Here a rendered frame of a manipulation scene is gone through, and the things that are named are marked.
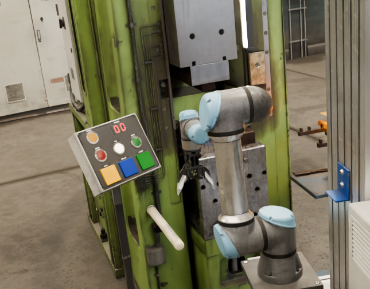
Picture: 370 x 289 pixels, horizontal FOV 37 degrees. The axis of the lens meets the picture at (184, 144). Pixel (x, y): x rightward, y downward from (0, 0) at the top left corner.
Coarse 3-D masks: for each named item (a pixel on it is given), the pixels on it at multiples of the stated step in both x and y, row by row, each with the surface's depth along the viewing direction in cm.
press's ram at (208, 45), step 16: (176, 0) 250; (192, 0) 253; (208, 0) 256; (224, 0) 258; (176, 16) 252; (192, 16) 255; (208, 16) 258; (224, 16) 261; (176, 32) 255; (192, 32) 257; (208, 32) 260; (224, 32) 263; (176, 48) 259; (192, 48) 259; (208, 48) 262; (224, 48) 265; (176, 64) 264
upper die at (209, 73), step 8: (192, 64) 266; (208, 64) 264; (216, 64) 266; (224, 64) 267; (176, 72) 283; (184, 72) 271; (192, 72) 263; (200, 72) 264; (208, 72) 265; (216, 72) 267; (224, 72) 268; (184, 80) 273; (192, 80) 264; (200, 80) 265; (208, 80) 267; (216, 80) 268
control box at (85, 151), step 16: (96, 128) 240; (112, 128) 245; (128, 128) 250; (80, 144) 233; (96, 144) 238; (112, 144) 242; (128, 144) 247; (144, 144) 252; (80, 160) 236; (96, 160) 235; (112, 160) 239; (96, 176) 232; (96, 192) 235
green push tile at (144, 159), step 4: (144, 152) 250; (148, 152) 251; (136, 156) 247; (140, 156) 248; (144, 156) 249; (148, 156) 250; (140, 160) 247; (144, 160) 248; (148, 160) 249; (152, 160) 251; (140, 164) 246; (144, 164) 247; (148, 164) 249; (152, 164) 250; (144, 168) 247; (148, 168) 249
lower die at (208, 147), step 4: (180, 132) 297; (212, 140) 276; (204, 144) 275; (208, 144) 276; (212, 144) 277; (204, 148) 276; (208, 148) 276; (212, 148) 277; (200, 152) 276; (204, 152) 276; (208, 152) 277; (212, 152) 278
